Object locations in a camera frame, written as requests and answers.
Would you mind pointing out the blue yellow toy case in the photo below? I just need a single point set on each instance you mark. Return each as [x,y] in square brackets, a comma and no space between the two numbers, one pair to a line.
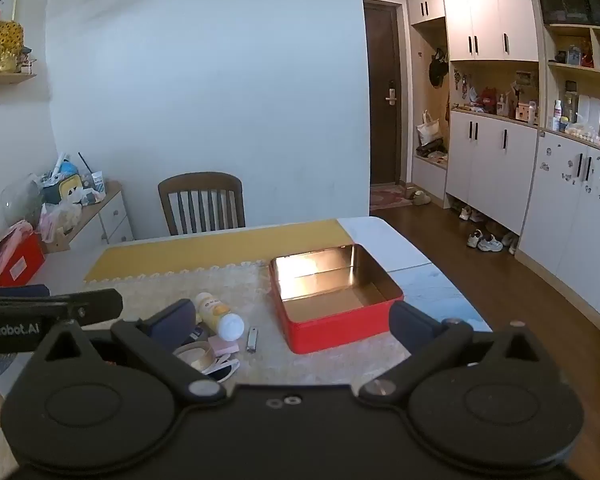
[65,185]

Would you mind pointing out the cream lace tablecloth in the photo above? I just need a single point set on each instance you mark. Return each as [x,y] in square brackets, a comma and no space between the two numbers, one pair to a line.
[260,367]

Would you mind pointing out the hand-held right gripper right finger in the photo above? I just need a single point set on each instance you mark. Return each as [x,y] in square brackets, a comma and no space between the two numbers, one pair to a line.
[412,325]

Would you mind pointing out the gold ornament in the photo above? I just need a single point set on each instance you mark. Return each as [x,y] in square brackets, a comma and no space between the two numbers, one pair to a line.
[6,47]

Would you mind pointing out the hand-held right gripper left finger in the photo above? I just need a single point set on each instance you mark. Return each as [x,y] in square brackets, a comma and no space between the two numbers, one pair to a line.
[172,322]

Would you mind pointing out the pink sticky note pad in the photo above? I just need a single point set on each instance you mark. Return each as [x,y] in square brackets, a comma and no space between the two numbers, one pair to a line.
[225,346]

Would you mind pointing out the pink cloth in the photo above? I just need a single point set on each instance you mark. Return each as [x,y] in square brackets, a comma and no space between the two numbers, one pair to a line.
[0,255]

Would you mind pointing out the wooden wall shelf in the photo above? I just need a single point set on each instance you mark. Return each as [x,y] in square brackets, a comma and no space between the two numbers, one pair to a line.
[7,78]

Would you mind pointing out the white tote bag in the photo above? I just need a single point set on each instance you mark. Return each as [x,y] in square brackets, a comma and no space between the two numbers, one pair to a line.
[428,130]

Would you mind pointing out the red cardboard box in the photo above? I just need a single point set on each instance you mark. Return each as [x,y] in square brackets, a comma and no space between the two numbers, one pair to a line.
[22,265]

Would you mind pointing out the white drawer cabinet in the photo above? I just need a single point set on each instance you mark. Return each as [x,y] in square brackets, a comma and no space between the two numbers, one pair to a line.
[105,220]

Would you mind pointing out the brown wooden chair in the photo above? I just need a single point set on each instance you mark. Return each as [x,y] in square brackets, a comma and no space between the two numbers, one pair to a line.
[200,187]

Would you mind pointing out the white sneaker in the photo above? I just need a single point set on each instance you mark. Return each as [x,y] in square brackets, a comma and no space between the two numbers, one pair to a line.
[491,244]
[475,239]

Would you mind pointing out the white upper cabinets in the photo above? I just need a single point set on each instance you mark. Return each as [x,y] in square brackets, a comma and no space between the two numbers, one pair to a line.
[485,10]

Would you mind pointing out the silver nail clipper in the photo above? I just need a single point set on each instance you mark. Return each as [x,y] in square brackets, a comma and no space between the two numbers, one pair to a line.
[252,340]

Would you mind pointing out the white base cabinet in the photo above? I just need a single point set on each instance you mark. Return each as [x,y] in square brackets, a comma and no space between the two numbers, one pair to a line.
[490,170]

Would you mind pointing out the white stickered cabinet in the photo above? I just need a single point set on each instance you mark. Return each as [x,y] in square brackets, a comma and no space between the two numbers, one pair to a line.
[575,220]

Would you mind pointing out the wooden open shelf unit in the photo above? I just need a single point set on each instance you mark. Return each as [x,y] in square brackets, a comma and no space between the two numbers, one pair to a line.
[580,75]

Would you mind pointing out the red tin box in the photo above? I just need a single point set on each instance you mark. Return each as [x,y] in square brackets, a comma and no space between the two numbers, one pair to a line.
[340,327]

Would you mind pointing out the beige slippers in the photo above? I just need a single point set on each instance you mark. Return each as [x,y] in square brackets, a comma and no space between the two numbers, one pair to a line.
[420,196]

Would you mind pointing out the white shoes under cabinet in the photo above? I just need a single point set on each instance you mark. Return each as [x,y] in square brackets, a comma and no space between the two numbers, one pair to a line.
[471,214]

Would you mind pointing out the clear glass bowl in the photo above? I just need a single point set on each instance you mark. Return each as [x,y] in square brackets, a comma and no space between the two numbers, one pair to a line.
[20,200]

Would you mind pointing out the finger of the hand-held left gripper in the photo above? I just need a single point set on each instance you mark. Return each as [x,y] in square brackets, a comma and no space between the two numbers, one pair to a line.
[25,290]
[95,304]

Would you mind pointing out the pink door mat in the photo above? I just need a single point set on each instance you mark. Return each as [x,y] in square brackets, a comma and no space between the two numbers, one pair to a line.
[387,199]

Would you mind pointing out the clear plastic bag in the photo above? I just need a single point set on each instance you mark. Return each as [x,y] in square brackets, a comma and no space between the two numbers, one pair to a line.
[60,220]

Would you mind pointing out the yellow table mat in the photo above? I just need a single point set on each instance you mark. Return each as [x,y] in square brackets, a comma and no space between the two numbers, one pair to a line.
[205,252]

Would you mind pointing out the black hanging bag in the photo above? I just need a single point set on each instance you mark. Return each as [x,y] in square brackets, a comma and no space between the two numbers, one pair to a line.
[437,70]

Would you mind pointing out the white yellow plastic bottle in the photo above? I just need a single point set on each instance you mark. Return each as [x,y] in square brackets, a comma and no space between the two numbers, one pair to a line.
[219,316]

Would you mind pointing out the white sunglasses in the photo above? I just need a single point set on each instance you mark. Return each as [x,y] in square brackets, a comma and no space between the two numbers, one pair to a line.
[225,367]

